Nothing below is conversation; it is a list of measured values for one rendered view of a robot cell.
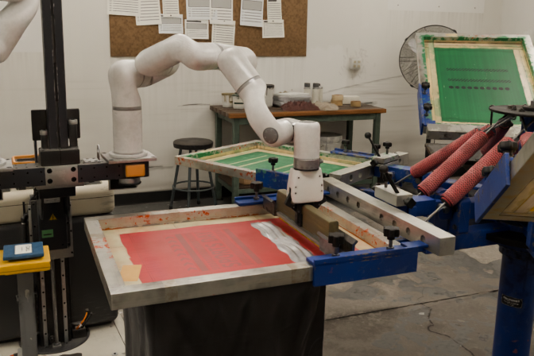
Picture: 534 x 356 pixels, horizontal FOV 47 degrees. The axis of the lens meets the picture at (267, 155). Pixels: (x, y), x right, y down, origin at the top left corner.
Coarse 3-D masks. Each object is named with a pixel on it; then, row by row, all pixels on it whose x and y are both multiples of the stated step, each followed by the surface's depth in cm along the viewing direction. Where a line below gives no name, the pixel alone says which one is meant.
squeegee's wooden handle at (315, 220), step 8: (280, 192) 192; (280, 200) 192; (280, 208) 192; (288, 208) 186; (304, 208) 175; (312, 208) 173; (288, 216) 186; (304, 216) 175; (312, 216) 170; (320, 216) 166; (328, 216) 166; (304, 224) 176; (312, 224) 171; (320, 224) 166; (328, 224) 162; (336, 224) 162; (312, 232) 171; (320, 232) 166; (328, 232) 162
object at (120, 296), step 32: (96, 224) 178; (128, 224) 186; (160, 224) 190; (352, 224) 184; (96, 256) 155; (128, 288) 134; (160, 288) 135; (192, 288) 138; (224, 288) 141; (256, 288) 144
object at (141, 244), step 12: (180, 228) 187; (192, 228) 187; (204, 228) 187; (216, 228) 187; (228, 228) 187; (240, 228) 188; (252, 228) 188; (288, 228) 189; (132, 240) 175; (144, 240) 176; (156, 240) 176; (252, 240) 177; (264, 240) 177; (132, 252) 166; (144, 252) 166; (156, 252) 166; (168, 252) 166
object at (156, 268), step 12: (300, 240) 178; (264, 252) 168; (276, 252) 168; (312, 252) 169; (144, 264) 158; (156, 264) 158; (168, 264) 158; (180, 264) 158; (264, 264) 159; (276, 264) 159; (144, 276) 150; (156, 276) 150; (168, 276) 150; (180, 276) 151; (192, 276) 151
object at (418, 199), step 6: (414, 198) 193; (420, 198) 193; (426, 198) 194; (390, 204) 186; (420, 204) 190; (426, 204) 191; (432, 204) 192; (402, 210) 188; (420, 210) 191; (426, 210) 192; (432, 210) 193
